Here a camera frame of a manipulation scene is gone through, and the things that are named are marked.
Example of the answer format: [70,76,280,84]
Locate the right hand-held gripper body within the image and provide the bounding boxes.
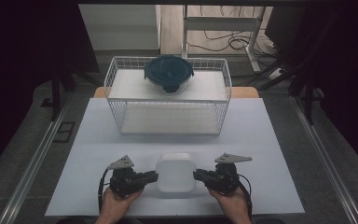
[205,151,254,198]

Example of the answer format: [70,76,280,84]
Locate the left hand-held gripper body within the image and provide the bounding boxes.
[106,154,145,199]

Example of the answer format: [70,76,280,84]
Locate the white square container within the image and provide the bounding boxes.
[155,151,198,194]

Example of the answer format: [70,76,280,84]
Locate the white wire rack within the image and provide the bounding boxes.
[103,55,233,136]

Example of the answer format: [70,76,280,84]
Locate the round container with dark lid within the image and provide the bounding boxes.
[144,54,196,95]

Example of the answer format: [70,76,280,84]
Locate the person's left hand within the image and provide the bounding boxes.
[99,186,144,220]

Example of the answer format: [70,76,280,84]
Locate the person's right hand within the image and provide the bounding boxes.
[207,185,252,220]

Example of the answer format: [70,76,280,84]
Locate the wooden table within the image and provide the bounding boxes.
[92,86,261,100]

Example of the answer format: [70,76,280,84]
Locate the black metal stand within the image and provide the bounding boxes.
[245,12,340,126]
[40,66,103,123]

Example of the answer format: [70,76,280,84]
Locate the white power strip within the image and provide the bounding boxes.
[268,67,283,81]

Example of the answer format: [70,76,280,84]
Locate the white cabinet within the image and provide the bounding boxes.
[78,4,162,51]

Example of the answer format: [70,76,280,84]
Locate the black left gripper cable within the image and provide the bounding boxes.
[97,167,114,217]

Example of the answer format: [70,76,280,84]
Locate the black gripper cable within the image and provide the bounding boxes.
[237,173,254,220]
[97,167,114,217]

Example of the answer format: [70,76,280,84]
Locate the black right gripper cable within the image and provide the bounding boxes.
[237,173,254,220]

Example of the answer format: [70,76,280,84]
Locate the metal floor rail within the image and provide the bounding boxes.
[0,92,73,224]
[290,94,358,224]

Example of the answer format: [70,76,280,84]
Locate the black floor cables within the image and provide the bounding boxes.
[187,5,282,60]

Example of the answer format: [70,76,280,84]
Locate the white desk frame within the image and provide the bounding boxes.
[181,4,267,74]

